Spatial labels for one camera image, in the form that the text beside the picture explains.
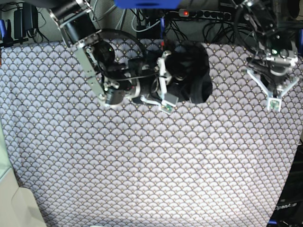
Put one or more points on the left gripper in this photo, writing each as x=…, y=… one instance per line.
x=273, y=61

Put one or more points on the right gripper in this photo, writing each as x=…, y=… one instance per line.
x=140, y=81

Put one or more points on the dark grey T-shirt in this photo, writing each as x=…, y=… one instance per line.
x=189, y=67

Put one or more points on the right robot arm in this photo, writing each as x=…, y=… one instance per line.
x=74, y=21

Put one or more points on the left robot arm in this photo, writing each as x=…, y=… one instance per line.
x=265, y=20

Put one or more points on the blue box at top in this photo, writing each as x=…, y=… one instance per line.
x=147, y=4

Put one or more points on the black power strip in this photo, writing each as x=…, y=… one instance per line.
x=205, y=14

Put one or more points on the fan-patterned table cloth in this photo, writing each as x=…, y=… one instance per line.
x=223, y=163

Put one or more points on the black OpenArm base box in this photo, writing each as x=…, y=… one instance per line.
x=289, y=209

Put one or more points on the black power adapter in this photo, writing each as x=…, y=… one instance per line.
x=25, y=21

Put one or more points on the beige plastic bin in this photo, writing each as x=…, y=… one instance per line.
x=18, y=207

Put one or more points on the blue clamp handle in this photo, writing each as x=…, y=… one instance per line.
x=162, y=27

